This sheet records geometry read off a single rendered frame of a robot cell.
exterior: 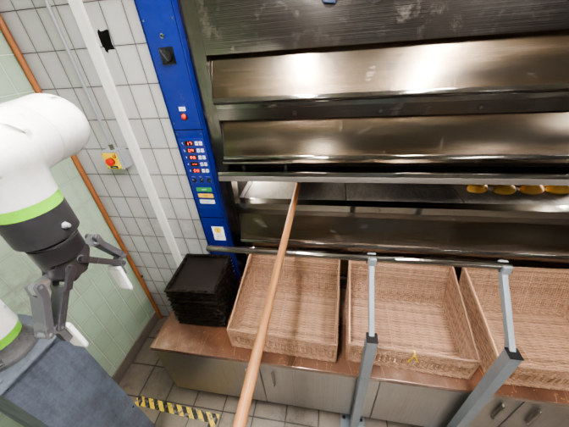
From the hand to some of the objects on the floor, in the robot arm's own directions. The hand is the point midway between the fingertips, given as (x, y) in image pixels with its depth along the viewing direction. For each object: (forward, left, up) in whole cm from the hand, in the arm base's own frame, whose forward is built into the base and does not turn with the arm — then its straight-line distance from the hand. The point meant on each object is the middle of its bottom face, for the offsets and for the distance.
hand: (103, 310), depth 55 cm
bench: (+70, +66, -148) cm, 176 cm away
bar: (+53, +44, -148) cm, 163 cm away
